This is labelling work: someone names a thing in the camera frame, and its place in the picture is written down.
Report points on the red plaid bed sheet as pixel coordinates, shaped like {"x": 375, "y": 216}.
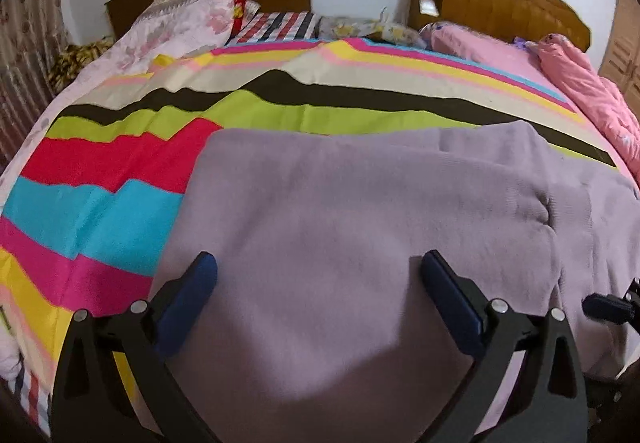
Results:
{"x": 279, "y": 26}

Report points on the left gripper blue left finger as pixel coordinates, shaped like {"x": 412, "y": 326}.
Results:
{"x": 179, "y": 303}

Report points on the pink rumpled duvet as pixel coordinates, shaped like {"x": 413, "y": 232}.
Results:
{"x": 598, "y": 98}

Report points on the yellow black patterned blanket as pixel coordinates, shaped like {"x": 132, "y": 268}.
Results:
{"x": 73, "y": 59}

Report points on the light wooden wardrobe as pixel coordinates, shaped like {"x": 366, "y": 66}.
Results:
{"x": 621, "y": 60}

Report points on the floral pleated curtain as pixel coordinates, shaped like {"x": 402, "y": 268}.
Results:
{"x": 33, "y": 34}

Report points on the purple fleece pants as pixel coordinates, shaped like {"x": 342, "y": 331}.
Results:
{"x": 319, "y": 329}

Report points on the yellow floral cloth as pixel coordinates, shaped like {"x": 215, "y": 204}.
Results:
{"x": 341, "y": 27}

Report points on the colourful striped blanket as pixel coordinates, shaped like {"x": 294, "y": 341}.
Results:
{"x": 92, "y": 201}

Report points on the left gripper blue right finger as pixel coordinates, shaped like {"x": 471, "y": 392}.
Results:
{"x": 470, "y": 317}

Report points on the pink floral quilt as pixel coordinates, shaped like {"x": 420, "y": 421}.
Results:
{"x": 169, "y": 27}

